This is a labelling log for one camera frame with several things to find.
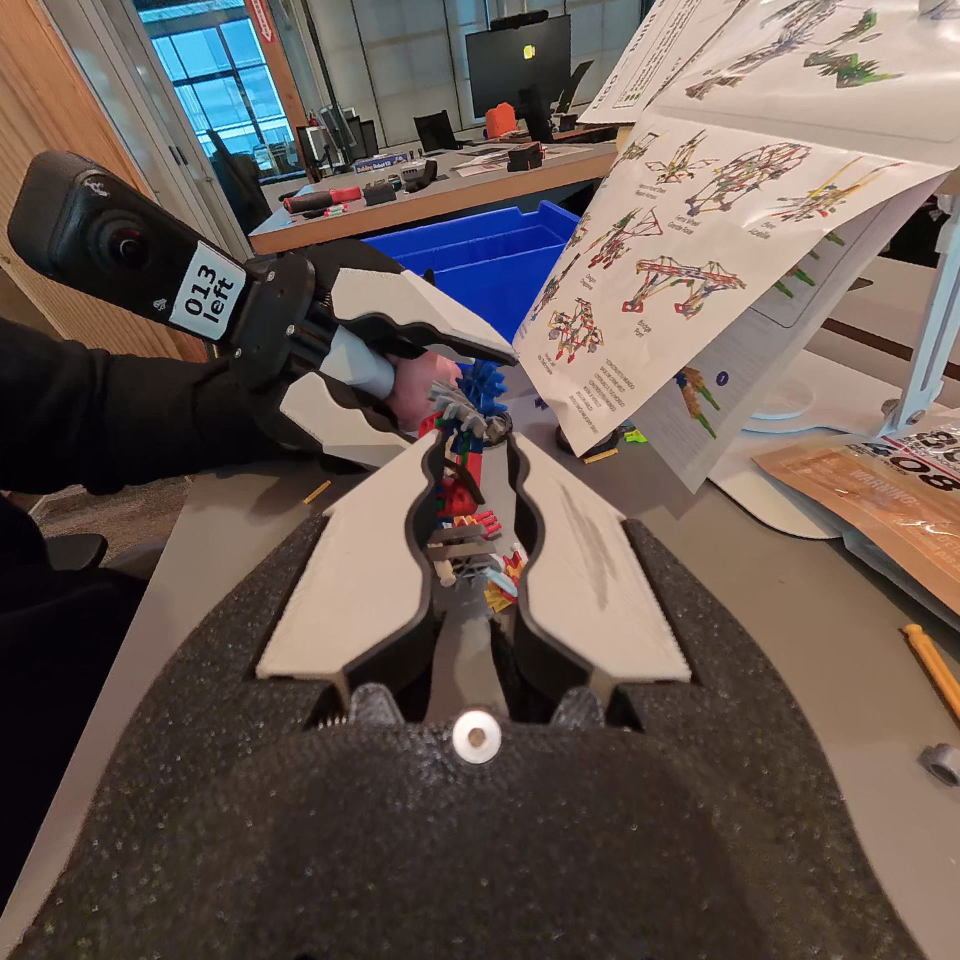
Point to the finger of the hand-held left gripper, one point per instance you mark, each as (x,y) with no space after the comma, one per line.
(420,307)
(330,412)

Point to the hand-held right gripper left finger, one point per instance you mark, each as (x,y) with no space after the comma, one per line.
(352,585)

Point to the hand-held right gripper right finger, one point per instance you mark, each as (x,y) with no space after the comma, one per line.
(592,592)

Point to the blue snowflake connector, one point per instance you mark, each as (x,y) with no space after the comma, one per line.
(480,386)

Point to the colourful construction toy model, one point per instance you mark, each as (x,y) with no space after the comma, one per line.
(454,495)

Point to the person's left forearm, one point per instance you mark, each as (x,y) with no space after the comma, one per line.
(112,405)

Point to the person's left hand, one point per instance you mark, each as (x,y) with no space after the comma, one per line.
(416,382)

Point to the blue plastic bin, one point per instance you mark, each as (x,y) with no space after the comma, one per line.
(480,255)

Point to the short yellow rod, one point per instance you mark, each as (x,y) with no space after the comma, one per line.
(600,455)
(316,492)

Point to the long wooden table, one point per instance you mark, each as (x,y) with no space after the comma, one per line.
(450,195)

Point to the small black box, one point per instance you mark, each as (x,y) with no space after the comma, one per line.
(379,193)

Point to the wooden pillar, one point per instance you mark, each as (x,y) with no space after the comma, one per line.
(45,112)

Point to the black curved part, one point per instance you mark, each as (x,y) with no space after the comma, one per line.
(424,176)

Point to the blue cardboard box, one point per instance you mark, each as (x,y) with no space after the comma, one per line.
(381,163)

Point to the lime green connector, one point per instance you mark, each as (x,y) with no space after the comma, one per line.
(634,436)

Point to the black office chair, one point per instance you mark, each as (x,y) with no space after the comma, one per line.
(433,131)

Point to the black device with red trim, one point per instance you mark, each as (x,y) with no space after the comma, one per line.
(525,157)

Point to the orange plastic object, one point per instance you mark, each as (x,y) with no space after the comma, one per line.
(500,120)

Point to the white foam board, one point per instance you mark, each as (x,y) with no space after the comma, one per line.
(787,480)

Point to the toy models instruction sheet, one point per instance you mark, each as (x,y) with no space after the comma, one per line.
(675,300)

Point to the white instruction booklet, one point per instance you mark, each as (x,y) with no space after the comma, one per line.
(750,390)

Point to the black monitor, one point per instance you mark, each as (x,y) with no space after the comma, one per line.
(517,60)

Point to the black chair armrest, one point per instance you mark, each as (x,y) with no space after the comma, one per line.
(71,551)

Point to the brown plastic bag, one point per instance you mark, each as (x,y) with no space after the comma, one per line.
(885,510)

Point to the long yellow rod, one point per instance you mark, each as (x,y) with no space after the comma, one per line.
(934,667)

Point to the small grey connector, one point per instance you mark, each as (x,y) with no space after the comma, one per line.
(943,763)

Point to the white metal stand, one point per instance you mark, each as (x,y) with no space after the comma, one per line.
(937,330)

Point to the brick building instruction sheet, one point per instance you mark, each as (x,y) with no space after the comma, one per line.
(787,52)

